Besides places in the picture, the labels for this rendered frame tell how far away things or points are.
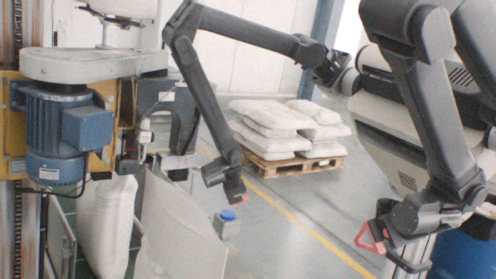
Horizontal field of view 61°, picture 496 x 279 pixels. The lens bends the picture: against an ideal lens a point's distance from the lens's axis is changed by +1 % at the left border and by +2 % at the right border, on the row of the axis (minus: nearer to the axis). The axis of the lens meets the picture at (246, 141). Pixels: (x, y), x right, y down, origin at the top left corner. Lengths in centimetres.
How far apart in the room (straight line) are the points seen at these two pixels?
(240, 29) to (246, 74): 550
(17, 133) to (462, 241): 260
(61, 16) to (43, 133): 297
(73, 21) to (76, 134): 307
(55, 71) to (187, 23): 32
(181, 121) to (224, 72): 492
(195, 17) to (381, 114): 54
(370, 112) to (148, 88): 68
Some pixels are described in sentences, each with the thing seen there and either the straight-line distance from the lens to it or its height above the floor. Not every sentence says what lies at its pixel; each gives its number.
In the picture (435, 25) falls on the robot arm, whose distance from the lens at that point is 53.
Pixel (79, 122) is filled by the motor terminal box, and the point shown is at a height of 129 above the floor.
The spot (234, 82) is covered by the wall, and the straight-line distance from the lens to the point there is 649.
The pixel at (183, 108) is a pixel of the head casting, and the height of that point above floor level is 124.
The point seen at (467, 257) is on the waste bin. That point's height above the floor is 33.
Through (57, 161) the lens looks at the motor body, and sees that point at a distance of 114.
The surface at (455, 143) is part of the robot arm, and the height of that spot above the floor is 147.
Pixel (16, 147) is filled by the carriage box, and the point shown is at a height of 113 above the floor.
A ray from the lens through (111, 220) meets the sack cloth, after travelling 184.
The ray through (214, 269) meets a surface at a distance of 111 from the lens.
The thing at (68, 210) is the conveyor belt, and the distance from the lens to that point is 251.
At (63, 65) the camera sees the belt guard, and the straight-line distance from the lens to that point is 106.
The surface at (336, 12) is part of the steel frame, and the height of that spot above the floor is 171.
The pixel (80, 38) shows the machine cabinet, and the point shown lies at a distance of 412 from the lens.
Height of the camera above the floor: 162
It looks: 18 degrees down
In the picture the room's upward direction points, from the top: 10 degrees clockwise
